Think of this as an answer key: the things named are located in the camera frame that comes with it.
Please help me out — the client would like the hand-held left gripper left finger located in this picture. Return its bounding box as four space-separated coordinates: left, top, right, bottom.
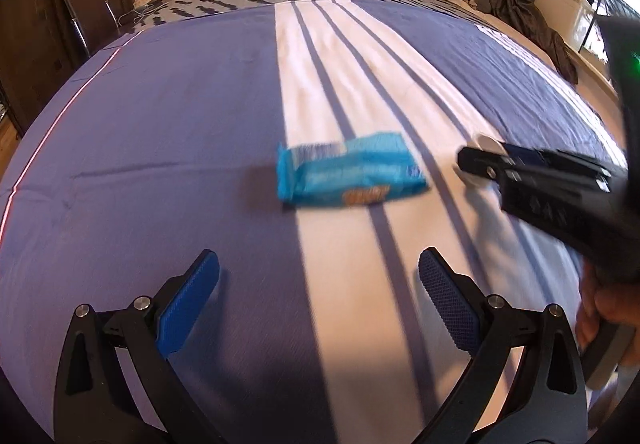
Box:
52 249 228 444

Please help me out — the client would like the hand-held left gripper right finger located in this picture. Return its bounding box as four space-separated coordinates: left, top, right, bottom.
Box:
417 247 588 444

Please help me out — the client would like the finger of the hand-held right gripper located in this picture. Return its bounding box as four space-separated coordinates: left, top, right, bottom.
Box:
457 146 507 186
502 142 615 181

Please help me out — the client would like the white tape roll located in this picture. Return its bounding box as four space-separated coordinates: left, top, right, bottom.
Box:
452 134 507 189

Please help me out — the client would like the blue snack packet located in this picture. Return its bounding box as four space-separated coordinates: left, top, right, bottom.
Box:
276 131 430 210

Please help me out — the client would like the person's right hand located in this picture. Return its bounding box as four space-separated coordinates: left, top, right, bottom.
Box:
575 264 640 355

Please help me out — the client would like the blue striped bed sheet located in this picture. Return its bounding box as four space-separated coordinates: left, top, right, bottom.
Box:
0 0 628 440

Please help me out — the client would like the white storage bin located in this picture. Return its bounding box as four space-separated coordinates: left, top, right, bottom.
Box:
542 0 598 55

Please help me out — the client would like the grey patterned blanket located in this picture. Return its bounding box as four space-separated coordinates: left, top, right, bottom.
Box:
132 0 481 32

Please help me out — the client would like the white charging cable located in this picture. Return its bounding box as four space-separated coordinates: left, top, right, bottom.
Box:
120 0 171 22

